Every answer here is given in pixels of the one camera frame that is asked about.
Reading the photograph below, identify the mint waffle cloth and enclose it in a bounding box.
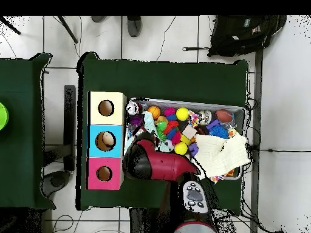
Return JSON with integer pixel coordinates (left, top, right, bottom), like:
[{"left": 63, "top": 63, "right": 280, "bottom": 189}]
[{"left": 123, "top": 110, "right": 174, "bottom": 154}]

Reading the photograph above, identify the crushed red soda can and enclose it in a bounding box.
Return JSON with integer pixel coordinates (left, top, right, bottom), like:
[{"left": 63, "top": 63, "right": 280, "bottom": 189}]
[{"left": 126, "top": 101, "right": 143, "bottom": 116}]

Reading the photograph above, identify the clear mesh bin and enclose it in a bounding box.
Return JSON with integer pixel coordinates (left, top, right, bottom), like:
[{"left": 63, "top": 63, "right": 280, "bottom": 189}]
[{"left": 122, "top": 97, "right": 246, "bottom": 181}]

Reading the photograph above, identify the lime green round object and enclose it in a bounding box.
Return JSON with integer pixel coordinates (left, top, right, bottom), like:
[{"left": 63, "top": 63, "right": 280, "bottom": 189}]
[{"left": 0, "top": 102, "right": 10, "bottom": 131}]

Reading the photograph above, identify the plain wooden cube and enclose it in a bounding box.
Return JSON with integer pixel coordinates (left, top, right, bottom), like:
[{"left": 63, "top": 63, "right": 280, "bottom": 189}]
[{"left": 181, "top": 124, "right": 197, "bottom": 141}]

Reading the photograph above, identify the yellow ball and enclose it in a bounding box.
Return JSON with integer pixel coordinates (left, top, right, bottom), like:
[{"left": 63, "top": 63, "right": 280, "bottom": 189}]
[
  {"left": 175, "top": 107, "right": 190, "bottom": 121},
  {"left": 174, "top": 141, "right": 188, "bottom": 156}
]

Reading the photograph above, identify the small orange basketball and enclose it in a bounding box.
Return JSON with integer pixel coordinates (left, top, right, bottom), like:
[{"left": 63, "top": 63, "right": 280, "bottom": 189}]
[{"left": 147, "top": 106, "right": 162, "bottom": 121}]

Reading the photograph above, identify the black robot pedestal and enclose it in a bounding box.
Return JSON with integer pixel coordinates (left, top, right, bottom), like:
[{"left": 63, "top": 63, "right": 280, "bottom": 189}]
[{"left": 128, "top": 208, "right": 176, "bottom": 233}]

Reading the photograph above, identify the black backpack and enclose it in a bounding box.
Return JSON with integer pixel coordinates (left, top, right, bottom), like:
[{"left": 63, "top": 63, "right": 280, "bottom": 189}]
[{"left": 207, "top": 15, "right": 287, "bottom": 58}]

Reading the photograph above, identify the dark green table cloth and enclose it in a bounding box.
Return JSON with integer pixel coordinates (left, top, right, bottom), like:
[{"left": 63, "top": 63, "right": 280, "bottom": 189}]
[
  {"left": 0, "top": 52, "right": 56, "bottom": 209},
  {"left": 76, "top": 51, "right": 248, "bottom": 215}
]

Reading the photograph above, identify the thin black cable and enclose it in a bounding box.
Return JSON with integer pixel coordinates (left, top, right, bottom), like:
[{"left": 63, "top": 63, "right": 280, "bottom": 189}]
[
  {"left": 155, "top": 15, "right": 177, "bottom": 62},
  {"left": 252, "top": 148, "right": 311, "bottom": 154}
]

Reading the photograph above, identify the blue spiky ball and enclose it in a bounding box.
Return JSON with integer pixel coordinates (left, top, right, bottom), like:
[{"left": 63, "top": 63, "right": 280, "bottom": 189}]
[{"left": 208, "top": 124, "right": 230, "bottom": 140}]

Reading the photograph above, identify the cream waffle cloth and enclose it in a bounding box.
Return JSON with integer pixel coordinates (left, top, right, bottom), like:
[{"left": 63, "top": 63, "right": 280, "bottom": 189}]
[{"left": 193, "top": 132, "right": 251, "bottom": 181}]

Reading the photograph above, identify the grey stand foot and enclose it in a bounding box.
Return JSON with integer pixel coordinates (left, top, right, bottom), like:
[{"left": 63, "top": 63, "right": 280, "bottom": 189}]
[{"left": 41, "top": 171, "right": 71, "bottom": 197}]

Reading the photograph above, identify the black tripod leg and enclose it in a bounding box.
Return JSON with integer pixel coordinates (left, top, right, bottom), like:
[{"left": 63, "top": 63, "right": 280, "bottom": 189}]
[
  {"left": 0, "top": 16, "right": 21, "bottom": 35},
  {"left": 56, "top": 15, "right": 79, "bottom": 44}
]

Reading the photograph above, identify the small brown football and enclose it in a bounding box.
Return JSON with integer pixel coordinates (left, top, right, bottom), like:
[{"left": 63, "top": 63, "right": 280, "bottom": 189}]
[{"left": 215, "top": 109, "right": 234, "bottom": 124}]

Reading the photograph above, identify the black upright panel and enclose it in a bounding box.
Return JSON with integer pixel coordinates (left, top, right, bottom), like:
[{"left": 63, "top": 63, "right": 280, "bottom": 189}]
[{"left": 63, "top": 84, "right": 77, "bottom": 171}]

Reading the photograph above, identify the grey metal post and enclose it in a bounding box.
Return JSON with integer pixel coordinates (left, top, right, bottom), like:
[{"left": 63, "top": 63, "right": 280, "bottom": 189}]
[{"left": 250, "top": 49, "right": 264, "bottom": 233}]

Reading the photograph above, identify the wooden three-hole box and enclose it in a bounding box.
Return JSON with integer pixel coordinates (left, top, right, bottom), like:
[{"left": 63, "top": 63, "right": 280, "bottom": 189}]
[{"left": 86, "top": 90, "right": 128, "bottom": 191}]

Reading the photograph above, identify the person's grey shoe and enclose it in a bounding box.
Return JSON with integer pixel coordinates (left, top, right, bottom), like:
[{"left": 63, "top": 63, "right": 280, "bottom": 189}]
[
  {"left": 91, "top": 15, "right": 108, "bottom": 24},
  {"left": 126, "top": 15, "right": 142, "bottom": 38}
]

